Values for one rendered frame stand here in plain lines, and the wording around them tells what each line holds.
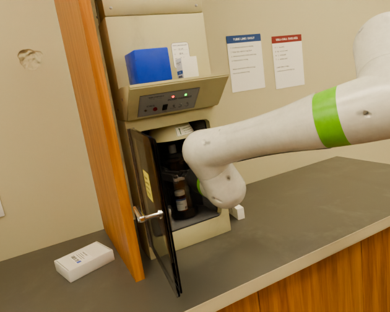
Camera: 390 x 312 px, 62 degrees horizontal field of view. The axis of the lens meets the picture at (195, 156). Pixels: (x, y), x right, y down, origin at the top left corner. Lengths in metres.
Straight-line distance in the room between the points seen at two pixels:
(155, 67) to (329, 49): 1.40
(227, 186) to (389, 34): 0.47
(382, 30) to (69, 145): 1.14
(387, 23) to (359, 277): 0.91
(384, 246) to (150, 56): 1.07
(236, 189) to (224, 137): 0.16
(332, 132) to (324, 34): 1.52
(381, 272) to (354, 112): 0.93
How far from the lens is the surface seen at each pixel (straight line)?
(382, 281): 1.49
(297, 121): 0.66
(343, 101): 0.63
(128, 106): 0.94
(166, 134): 1.09
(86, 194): 1.46
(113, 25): 1.03
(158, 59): 0.93
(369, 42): 0.73
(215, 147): 0.76
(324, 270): 1.21
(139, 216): 0.78
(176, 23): 1.10
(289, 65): 1.91
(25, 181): 1.44
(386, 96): 0.61
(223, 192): 0.84
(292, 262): 1.04
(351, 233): 1.21
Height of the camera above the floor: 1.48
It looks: 12 degrees down
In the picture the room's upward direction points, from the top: 8 degrees counter-clockwise
